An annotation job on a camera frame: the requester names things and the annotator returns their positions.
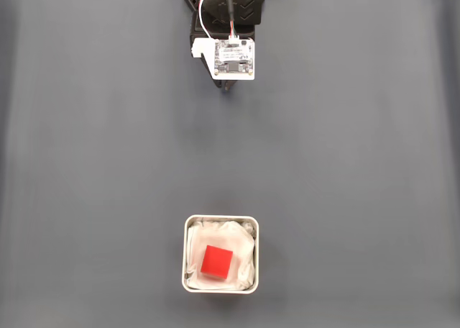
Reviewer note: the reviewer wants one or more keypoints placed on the square metal box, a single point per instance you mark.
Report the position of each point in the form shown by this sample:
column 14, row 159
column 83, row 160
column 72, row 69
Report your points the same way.
column 219, row 291

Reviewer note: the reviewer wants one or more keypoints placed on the grey table mat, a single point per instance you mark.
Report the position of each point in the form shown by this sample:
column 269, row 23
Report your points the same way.
column 359, row 144

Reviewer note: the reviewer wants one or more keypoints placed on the red cube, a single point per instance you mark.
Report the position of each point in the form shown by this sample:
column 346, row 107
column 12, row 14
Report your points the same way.
column 216, row 262

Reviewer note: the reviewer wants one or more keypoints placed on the white-mounted camera circuit board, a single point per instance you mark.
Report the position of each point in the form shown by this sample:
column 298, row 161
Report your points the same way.
column 233, row 58

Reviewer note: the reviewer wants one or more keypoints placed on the white crumpled cloth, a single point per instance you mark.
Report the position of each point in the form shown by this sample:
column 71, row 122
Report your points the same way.
column 194, row 241

